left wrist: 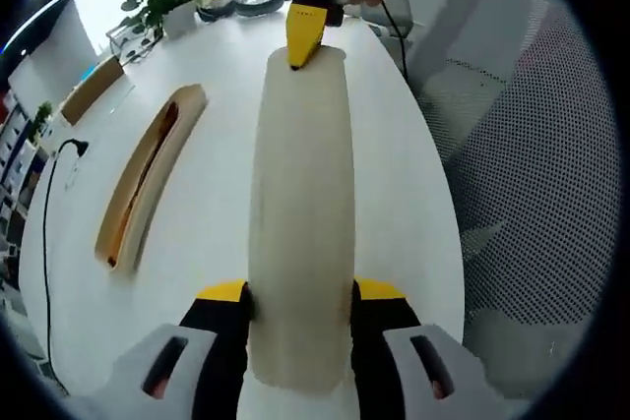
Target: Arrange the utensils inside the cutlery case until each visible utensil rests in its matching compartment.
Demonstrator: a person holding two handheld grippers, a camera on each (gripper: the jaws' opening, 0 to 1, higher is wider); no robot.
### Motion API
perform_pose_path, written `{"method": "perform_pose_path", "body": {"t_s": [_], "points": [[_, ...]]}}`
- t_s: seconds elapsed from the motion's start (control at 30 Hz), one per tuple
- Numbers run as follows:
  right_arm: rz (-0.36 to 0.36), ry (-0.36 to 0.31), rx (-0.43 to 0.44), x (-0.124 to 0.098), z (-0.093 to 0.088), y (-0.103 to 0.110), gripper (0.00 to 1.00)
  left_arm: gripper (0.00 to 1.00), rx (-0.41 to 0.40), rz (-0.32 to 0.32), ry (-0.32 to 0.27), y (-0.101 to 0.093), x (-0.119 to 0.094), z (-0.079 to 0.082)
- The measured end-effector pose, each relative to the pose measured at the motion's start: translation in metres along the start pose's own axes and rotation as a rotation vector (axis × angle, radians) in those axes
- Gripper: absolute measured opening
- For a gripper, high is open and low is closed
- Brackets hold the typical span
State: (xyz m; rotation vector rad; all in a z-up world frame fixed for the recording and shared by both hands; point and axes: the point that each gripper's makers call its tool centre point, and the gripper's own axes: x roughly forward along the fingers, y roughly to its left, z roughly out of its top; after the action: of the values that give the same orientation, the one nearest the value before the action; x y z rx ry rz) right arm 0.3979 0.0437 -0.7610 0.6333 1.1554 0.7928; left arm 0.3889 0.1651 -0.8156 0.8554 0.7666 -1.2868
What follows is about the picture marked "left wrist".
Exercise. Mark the beige cutlery case lid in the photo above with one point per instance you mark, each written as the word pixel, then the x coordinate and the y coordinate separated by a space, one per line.
pixel 300 218

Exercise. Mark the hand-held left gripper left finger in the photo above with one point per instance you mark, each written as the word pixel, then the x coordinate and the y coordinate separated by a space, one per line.
pixel 172 376

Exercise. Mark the grey mesh office chair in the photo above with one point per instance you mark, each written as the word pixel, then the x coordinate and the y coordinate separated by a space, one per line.
pixel 517 169

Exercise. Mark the small potted green plant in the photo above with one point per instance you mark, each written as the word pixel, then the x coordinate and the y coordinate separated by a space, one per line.
pixel 43 117

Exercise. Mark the black headset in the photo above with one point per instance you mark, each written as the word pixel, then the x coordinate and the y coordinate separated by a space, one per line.
pixel 258 4

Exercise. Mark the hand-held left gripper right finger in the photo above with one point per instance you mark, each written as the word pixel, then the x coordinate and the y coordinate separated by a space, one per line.
pixel 418 376

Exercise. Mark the brown cardboard box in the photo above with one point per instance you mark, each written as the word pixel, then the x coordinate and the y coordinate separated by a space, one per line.
pixel 93 90

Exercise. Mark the beige cutlery case base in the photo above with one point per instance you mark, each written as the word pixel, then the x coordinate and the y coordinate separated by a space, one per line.
pixel 157 179

